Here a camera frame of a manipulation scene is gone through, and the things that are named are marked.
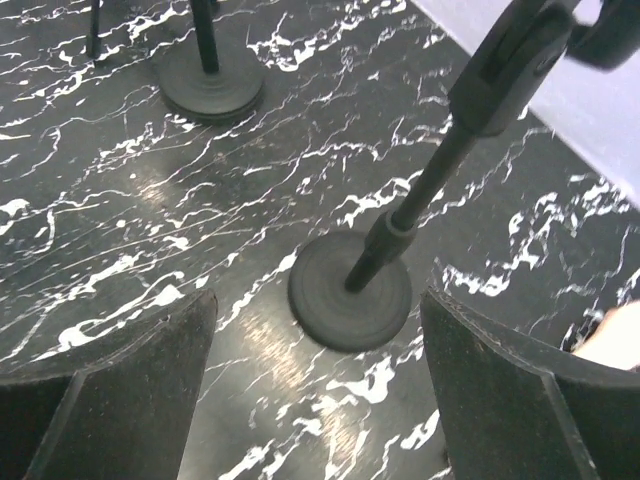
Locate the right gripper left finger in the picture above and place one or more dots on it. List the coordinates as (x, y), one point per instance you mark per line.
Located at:
(119, 407)

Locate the black round base mic stand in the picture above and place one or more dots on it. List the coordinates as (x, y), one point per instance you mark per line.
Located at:
(206, 84)

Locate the pink microphone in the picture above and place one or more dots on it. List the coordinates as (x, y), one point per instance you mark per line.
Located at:
(615, 343)

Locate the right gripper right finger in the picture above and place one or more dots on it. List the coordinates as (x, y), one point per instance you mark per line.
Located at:
(513, 407)

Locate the black tripod shock mount stand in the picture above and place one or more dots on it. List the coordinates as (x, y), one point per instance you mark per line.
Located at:
(93, 37)

